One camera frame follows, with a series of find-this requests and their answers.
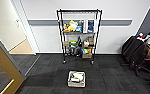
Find pale woven basket dark spots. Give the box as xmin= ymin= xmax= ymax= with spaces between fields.
xmin=67 ymin=69 xmax=87 ymax=89

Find small blue toy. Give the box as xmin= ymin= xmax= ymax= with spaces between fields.
xmin=75 ymin=25 xmax=83 ymax=33

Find long cardboard box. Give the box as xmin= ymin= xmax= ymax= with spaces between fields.
xmin=81 ymin=52 xmax=93 ymax=60

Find tall white box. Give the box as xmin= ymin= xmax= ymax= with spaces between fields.
xmin=85 ymin=19 xmax=91 ymax=34

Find grey clear plastic bag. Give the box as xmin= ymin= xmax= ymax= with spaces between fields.
xmin=67 ymin=45 xmax=79 ymax=56

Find black backpack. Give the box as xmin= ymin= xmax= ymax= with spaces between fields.
xmin=121 ymin=35 xmax=146 ymax=64

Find small flat cardboard box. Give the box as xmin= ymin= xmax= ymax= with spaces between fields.
xmin=62 ymin=41 xmax=71 ymax=47

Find yellow and white plush toy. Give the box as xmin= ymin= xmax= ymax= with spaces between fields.
xmin=68 ymin=20 xmax=78 ymax=32

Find white door frame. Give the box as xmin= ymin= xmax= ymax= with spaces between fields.
xmin=11 ymin=0 xmax=40 ymax=55

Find narrow white box black edge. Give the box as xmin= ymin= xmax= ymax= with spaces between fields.
xmin=82 ymin=19 xmax=87 ymax=34

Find wide white box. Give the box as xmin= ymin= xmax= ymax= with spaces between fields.
xmin=93 ymin=19 xmax=100 ymax=33

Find blue yellow green toy blocks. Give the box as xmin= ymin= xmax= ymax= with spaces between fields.
xmin=80 ymin=48 xmax=91 ymax=55

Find blue bag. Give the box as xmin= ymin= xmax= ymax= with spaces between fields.
xmin=88 ymin=19 xmax=95 ymax=33

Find pale yellow plush toy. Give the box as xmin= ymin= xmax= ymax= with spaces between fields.
xmin=73 ymin=71 xmax=85 ymax=78

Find black wire shelf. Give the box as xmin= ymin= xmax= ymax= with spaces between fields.
xmin=56 ymin=8 xmax=103 ymax=65

